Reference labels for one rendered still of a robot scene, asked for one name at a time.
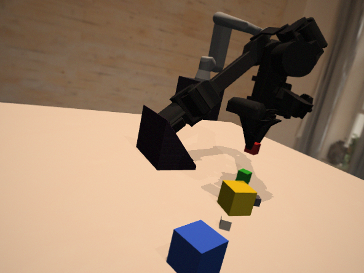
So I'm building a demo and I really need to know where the yellow cube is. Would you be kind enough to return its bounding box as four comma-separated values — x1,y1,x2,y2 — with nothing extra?
217,180,257,216

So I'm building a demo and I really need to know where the green block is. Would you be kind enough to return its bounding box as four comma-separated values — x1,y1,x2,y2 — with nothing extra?
236,168,252,183

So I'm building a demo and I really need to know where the red block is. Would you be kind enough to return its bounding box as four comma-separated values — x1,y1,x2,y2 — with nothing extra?
244,142,261,155

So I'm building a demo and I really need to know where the blue block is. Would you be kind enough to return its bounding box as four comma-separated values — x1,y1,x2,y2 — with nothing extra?
166,220,229,273

